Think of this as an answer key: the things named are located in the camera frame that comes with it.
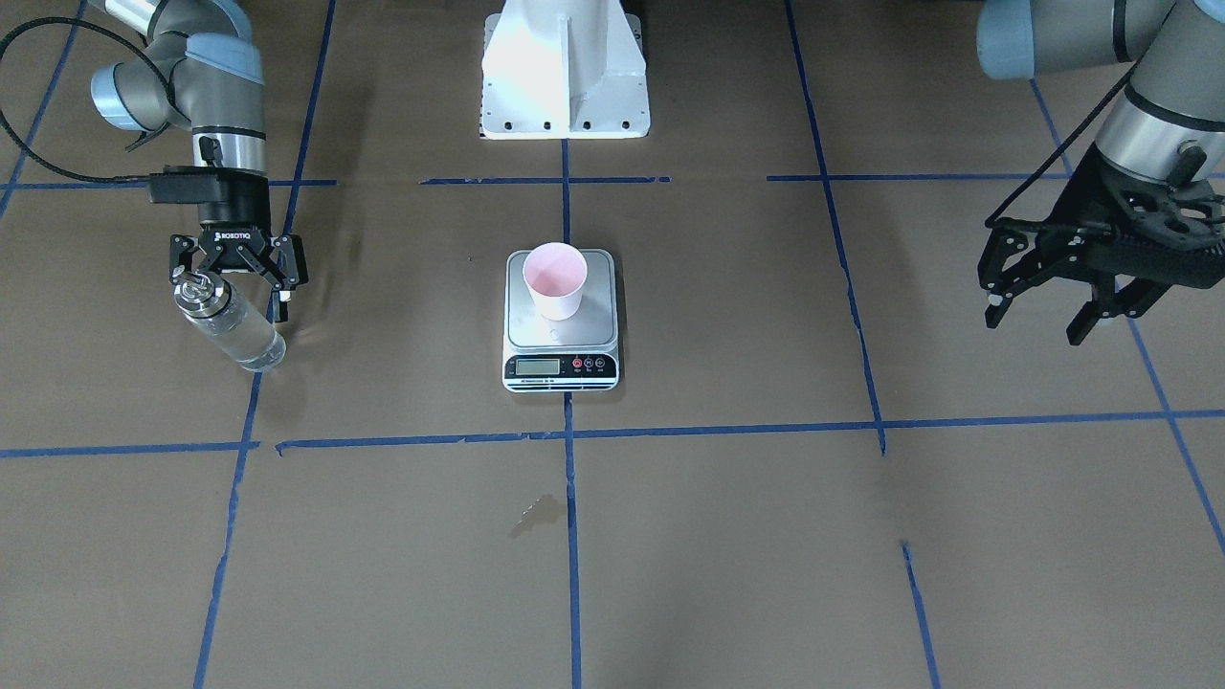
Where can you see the silver digital kitchen scale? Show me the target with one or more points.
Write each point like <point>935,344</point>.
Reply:
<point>579,353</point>

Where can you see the pink paper cup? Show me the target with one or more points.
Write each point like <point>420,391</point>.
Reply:
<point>555,274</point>

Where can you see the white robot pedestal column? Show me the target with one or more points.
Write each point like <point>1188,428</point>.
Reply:
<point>564,70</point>

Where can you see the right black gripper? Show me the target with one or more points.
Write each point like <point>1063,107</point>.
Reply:
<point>233,218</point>

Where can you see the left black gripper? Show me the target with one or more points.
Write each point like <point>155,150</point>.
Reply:
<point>1080,205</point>

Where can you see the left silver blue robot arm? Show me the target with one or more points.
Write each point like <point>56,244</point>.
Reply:
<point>1171,93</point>

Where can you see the clear sauce bottle metal cap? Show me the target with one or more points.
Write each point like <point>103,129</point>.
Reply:
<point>228,320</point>

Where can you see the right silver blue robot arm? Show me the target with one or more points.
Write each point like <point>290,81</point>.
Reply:
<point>201,72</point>

